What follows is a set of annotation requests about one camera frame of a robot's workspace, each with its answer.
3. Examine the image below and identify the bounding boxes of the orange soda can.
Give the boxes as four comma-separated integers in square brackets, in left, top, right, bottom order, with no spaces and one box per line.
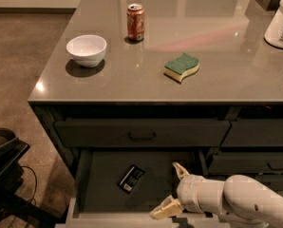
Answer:
[126,3,144,42]

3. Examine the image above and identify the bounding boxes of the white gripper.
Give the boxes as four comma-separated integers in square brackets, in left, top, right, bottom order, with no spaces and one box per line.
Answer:
[149,161,204,219]

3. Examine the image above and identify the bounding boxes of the green yellow sponge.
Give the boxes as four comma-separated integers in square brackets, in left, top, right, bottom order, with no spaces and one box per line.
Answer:
[163,53,199,83]

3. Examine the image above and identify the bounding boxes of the white ceramic bowl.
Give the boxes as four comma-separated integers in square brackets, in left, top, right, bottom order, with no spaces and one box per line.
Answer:
[66,35,107,67]

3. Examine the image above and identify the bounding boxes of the open middle drawer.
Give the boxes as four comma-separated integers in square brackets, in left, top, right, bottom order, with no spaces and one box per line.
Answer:
[54,149,231,228]

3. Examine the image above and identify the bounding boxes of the black drawer handle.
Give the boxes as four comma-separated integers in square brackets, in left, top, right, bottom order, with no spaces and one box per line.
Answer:
[128,132,157,142]

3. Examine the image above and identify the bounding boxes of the closed top left drawer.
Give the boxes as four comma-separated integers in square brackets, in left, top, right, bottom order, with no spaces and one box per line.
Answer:
[54,119,230,147]

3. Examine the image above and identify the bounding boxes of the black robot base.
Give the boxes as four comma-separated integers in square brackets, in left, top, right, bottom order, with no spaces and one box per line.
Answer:
[0,128,67,228]

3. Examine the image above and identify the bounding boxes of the top right drawer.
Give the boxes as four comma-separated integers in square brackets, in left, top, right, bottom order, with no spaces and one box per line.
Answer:
[222,119,283,147]

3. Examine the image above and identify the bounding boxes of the bottom right drawer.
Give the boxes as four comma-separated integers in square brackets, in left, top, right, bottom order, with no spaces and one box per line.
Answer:
[255,175,283,191]

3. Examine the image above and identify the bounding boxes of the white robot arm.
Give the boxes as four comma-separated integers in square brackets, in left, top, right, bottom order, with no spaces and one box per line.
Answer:
[150,162,283,228]

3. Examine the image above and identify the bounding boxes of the black rxbar chocolate bar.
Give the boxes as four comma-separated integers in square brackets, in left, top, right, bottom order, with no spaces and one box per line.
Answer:
[118,165,144,194]

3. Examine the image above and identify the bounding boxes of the middle right drawer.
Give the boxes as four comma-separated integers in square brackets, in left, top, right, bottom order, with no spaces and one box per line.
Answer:
[208,152,283,174]

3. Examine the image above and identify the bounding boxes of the black cable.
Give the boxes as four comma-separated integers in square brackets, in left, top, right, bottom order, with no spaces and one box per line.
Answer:
[19,164,39,206]

